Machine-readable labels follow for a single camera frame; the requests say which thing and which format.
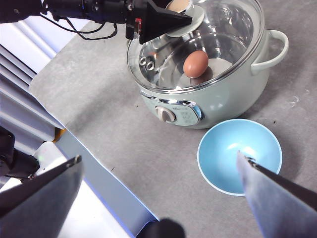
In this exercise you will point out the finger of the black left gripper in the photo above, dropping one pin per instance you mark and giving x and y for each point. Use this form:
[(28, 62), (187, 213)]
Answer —
[(161, 22)]

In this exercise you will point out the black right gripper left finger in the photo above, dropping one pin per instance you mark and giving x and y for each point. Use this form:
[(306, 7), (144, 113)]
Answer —
[(42, 205)]

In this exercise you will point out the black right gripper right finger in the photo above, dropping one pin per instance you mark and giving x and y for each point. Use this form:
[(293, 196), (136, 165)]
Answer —
[(284, 203)]

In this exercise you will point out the brown egg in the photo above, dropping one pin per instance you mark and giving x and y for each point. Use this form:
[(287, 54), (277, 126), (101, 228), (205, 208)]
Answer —
[(195, 64)]

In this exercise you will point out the glass lid with green knob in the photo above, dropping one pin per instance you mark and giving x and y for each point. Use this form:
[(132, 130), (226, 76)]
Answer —
[(230, 29)]

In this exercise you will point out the pale green electric steamer pot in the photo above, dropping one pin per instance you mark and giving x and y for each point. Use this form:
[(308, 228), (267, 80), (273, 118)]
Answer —
[(235, 99)]

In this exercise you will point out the blue ribbed bowl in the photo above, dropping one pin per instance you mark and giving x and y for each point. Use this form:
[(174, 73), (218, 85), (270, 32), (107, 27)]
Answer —
[(223, 153)]

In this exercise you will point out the dark grey table mat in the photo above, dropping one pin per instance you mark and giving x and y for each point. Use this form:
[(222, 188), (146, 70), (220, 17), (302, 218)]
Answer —
[(111, 111)]

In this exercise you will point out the black rounded object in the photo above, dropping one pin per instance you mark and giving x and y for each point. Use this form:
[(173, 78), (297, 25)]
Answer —
[(163, 229)]

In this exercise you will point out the black mount block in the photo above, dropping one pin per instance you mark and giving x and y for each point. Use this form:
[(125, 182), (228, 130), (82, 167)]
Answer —
[(10, 153)]

